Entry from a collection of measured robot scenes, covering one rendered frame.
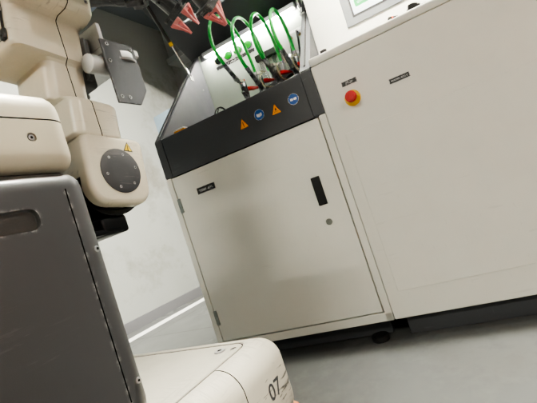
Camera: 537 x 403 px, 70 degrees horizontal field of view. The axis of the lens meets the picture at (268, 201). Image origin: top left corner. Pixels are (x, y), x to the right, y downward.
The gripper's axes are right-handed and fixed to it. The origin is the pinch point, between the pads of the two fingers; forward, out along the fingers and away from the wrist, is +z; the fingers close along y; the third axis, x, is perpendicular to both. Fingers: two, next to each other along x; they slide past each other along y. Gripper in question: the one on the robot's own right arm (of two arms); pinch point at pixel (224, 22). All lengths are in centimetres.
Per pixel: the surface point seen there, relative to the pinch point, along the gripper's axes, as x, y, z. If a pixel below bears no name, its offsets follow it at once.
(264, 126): 0.0, -25.8, 29.3
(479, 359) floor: -46, -90, 82
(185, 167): 36, -34, 24
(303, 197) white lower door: -5, -45, 50
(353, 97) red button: -32, -25, 35
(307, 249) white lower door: 0, -59, 61
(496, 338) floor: -49, -82, 90
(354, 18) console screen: -30.7, 19.9, 33.6
